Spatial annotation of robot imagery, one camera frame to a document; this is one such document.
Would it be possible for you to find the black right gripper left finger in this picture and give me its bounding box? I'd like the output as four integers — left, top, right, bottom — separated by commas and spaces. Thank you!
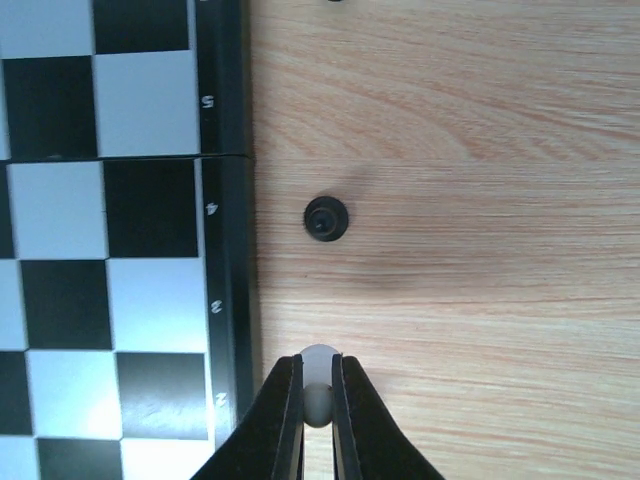
193, 355, 304, 480

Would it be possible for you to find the black white chessboard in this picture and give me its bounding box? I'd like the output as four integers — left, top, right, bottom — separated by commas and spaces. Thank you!
1, 1, 255, 479

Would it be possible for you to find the black pawn right of board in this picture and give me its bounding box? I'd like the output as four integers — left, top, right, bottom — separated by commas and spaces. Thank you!
303, 196, 349, 242

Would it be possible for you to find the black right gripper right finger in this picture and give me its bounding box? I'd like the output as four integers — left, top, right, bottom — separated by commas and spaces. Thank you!
331, 354, 444, 480

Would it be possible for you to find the white pawn h2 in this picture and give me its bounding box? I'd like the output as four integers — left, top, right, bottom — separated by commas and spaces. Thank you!
300, 344, 338, 428

